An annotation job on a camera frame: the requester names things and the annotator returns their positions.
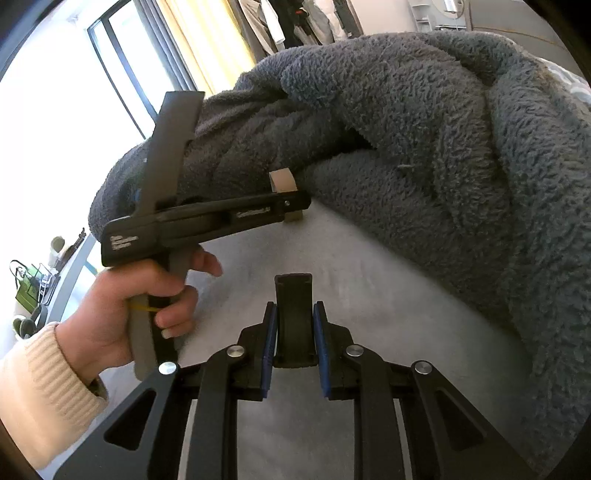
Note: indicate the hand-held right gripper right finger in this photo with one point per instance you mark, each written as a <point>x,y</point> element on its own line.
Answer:
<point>322,350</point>

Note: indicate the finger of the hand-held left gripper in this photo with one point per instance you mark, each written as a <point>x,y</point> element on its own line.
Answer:
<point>249,212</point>

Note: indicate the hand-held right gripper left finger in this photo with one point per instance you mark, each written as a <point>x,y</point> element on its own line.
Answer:
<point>268,350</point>

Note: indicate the black plastic holder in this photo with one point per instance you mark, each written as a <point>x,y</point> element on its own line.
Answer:
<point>295,323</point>

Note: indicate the person's left forearm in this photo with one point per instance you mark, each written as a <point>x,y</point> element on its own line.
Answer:
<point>41,392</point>

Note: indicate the person's left hand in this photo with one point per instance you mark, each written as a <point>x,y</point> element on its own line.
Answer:
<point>106,314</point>

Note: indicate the grey bed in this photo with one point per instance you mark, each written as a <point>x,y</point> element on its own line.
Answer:
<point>369,300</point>

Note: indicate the black framed window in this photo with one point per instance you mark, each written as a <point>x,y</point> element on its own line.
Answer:
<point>124,55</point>

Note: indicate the yellow curtain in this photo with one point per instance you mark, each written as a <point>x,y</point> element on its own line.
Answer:
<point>207,41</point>

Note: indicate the grey fleece blanket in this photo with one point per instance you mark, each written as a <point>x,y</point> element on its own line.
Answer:
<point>415,161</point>

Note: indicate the row of hanging clothes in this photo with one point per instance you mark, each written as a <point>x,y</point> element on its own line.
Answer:
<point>277,23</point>

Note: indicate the green bag on table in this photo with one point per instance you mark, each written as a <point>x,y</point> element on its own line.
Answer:
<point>27,290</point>

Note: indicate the small cactus plant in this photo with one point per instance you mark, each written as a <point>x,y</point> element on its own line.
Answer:
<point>27,325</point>

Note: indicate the grey padded headboard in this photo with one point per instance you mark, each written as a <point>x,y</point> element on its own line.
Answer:
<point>508,18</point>

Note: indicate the pale patterned pillow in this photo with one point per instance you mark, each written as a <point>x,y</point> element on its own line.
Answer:
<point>570,81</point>

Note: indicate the white wall shelf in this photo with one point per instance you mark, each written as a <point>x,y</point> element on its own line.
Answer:
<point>422,14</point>

